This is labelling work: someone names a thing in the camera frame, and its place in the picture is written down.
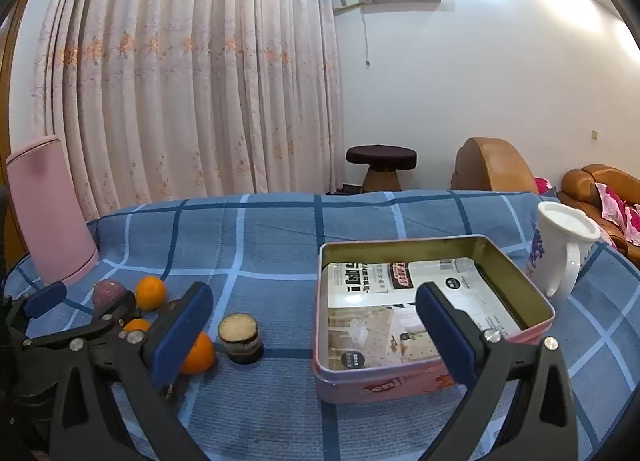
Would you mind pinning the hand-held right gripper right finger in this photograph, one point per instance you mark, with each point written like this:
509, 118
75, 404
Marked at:
445, 336

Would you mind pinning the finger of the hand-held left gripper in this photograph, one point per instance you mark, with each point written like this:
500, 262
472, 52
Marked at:
112, 316
47, 298

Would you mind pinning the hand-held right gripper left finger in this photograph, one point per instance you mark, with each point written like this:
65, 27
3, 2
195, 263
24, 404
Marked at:
182, 336

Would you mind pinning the purple passion fruit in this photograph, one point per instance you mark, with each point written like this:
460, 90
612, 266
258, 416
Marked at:
111, 291

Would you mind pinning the orange mandarin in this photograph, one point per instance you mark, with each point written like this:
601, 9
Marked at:
201, 357
150, 292
136, 325

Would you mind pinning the dark cylinder with beige top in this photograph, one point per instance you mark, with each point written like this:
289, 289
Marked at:
241, 338

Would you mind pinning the pink metal tin box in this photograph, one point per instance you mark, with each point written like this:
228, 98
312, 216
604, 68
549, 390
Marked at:
400, 386

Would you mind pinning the black upright bar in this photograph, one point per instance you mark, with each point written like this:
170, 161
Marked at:
3, 236

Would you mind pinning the printed paper sheet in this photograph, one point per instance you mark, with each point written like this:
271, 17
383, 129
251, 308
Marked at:
380, 291

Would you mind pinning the pink waste bin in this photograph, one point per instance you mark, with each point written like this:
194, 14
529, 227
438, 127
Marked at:
50, 211

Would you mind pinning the blue plaid cloth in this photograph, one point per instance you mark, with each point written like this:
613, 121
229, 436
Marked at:
280, 251

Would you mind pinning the white mug with purple print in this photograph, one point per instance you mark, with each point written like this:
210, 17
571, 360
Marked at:
557, 251

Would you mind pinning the brown leather armchair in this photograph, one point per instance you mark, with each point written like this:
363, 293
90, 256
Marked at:
492, 166

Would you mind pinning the pink cloth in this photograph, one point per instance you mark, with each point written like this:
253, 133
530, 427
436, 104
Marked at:
544, 185

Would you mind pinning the round stool with dark cover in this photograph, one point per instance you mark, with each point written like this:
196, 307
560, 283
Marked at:
381, 156

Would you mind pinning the brown leather sofa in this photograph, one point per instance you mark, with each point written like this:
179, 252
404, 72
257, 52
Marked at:
580, 183

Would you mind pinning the pink floral cushion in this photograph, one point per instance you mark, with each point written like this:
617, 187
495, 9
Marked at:
617, 206

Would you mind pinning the pink floral curtain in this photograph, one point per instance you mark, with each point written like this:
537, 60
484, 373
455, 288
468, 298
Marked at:
200, 91

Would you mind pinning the white air conditioner pipe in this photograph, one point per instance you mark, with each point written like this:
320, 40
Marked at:
345, 7

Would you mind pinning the wooden door frame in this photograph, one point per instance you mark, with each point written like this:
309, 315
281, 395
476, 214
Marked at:
10, 116

